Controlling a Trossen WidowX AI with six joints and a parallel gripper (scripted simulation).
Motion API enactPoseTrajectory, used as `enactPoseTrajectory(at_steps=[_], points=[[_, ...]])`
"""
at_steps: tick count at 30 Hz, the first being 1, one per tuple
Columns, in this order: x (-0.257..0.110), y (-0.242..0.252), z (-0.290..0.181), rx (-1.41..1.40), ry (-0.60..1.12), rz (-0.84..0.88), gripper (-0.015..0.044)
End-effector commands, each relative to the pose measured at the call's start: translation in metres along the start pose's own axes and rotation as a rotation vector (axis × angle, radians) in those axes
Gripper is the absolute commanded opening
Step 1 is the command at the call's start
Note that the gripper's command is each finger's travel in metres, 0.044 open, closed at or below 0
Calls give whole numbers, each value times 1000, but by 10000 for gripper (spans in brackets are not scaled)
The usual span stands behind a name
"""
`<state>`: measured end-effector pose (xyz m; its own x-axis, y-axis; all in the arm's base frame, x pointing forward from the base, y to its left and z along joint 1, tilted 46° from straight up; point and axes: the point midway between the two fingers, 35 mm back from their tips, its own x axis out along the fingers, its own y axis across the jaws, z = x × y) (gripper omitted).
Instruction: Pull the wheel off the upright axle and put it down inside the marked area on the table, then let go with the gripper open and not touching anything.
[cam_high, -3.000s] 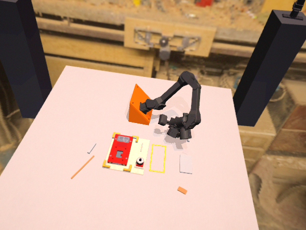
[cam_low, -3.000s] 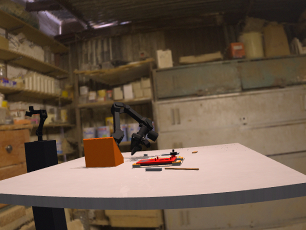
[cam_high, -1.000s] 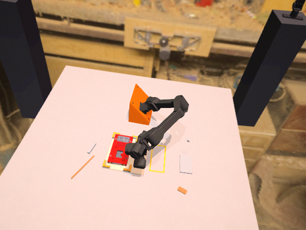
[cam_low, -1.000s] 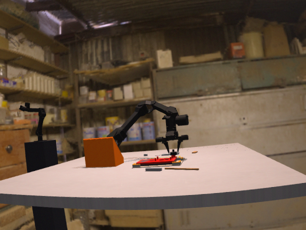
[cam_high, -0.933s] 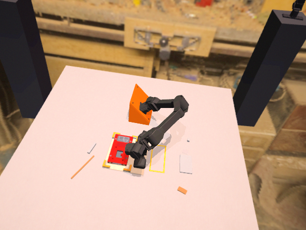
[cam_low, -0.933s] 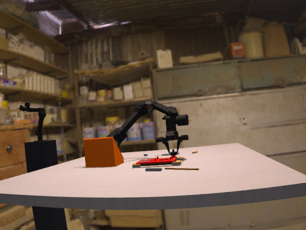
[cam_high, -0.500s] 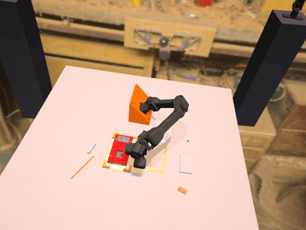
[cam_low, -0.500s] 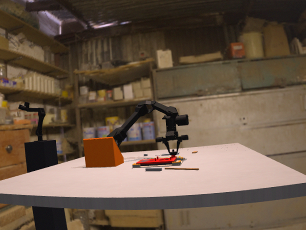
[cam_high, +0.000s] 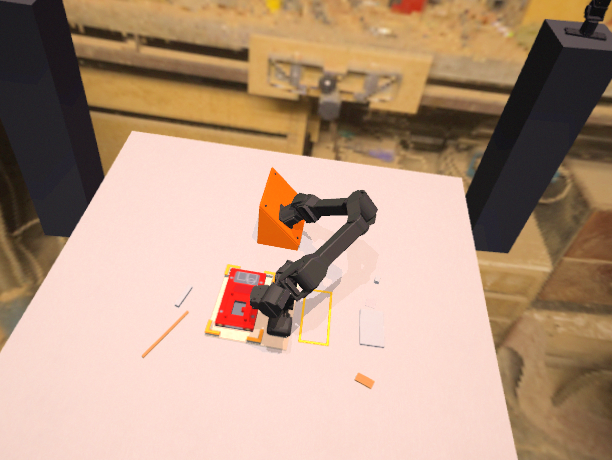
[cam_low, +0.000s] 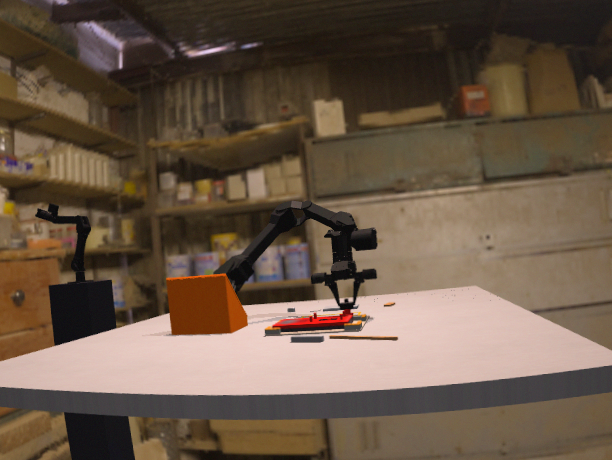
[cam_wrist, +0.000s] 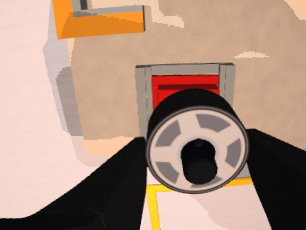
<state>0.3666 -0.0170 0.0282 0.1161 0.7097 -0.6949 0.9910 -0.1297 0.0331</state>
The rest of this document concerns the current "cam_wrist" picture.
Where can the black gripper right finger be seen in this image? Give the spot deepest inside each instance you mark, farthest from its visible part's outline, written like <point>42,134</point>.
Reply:
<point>278,171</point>

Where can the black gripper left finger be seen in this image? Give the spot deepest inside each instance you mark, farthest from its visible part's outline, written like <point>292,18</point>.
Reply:
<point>111,198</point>

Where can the yellow rectangular outline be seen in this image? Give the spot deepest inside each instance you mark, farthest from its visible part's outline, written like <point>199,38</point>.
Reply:
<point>151,189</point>

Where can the black tyre with beige wheel rim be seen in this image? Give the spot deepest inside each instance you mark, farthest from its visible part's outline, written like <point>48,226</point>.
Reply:
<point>188,115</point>

